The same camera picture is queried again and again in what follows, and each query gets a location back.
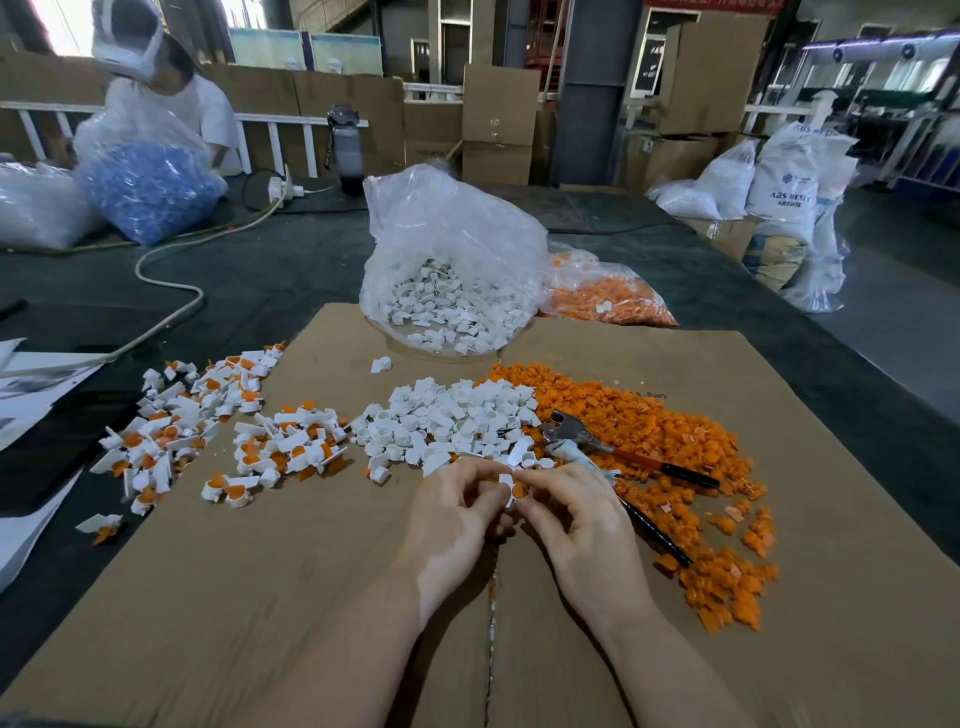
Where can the person's right hand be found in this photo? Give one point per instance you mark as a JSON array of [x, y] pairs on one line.
[[589, 547]]

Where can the person's left hand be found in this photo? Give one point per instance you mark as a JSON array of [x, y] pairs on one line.
[[450, 525]]

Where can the person's left thumb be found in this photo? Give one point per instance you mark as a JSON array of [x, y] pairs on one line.
[[491, 504]]

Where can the person's right thumb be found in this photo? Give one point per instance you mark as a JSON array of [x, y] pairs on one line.
[[534, 514]]

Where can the small white plastic clip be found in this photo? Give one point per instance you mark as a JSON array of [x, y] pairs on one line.
[[508, 486]]

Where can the person's left forearm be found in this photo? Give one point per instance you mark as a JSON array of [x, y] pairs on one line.
[[337, 660]]

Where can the person's right forearm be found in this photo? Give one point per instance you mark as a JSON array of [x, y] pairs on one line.
[[667, 675]]

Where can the pile of white plastic parts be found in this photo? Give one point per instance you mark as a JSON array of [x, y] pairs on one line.
[[442, 424]]

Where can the pile of orange plastic parts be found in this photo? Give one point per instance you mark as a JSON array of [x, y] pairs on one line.
[[660, 435]]

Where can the lone white plastic part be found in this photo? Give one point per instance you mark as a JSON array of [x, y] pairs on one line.
[[381, 365]]

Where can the clear bag of orange parts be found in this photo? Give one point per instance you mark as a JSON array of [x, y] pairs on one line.
[[607, 296]]

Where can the clear bag of white parts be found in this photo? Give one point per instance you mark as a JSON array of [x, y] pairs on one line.
[[450, 247]]

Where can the brown cardboard sheet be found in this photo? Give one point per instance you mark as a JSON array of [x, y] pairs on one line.
[[225, 600]]

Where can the pile of assembled white-orange parts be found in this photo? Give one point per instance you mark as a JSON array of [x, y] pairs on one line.
[[180, 427]]

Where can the small white sack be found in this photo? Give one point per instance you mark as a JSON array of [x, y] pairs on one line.
[[682, 199]]

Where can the brown paper sack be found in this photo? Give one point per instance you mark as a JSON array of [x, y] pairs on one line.
[[772, 259]]

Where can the clear sack of pellets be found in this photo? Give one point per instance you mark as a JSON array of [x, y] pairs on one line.
[[821, 270]]

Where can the wide cardboard box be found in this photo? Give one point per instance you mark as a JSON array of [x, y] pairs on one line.
[[667, 161]]

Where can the low cardboard box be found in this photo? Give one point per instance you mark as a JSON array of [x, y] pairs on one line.
[[431, 131]]

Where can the dark water bottle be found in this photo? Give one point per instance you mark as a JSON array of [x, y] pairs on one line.
[[346, 154]]

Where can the white power strip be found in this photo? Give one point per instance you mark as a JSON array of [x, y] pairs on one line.
[[283, 186]]

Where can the stray white-orange part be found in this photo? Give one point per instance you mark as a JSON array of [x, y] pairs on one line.
[[101, 525]]

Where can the stack of two cardboard boxes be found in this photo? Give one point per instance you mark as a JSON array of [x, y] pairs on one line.
[[499, 112]]

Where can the large white printed sack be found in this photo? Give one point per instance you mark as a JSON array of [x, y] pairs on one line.
[[787, 180]]

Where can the grey pillar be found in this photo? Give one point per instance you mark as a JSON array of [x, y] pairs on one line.
[[592, 90]]

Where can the white railing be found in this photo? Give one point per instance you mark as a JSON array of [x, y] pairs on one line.
[[285, 120]]

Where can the clear bag of blue parts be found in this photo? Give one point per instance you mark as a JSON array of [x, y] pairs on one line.
[[146, 187]]

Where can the tall cardboard box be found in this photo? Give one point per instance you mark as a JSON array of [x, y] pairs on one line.
[[712, 75]]

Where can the white paper sheets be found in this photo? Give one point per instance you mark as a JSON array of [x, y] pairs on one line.
[[22, 397]]

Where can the blue and white posters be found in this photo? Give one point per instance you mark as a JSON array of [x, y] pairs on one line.
[[300, 51]]

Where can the clear plastic bag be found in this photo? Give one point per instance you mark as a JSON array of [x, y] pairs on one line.
[[37, 206]]

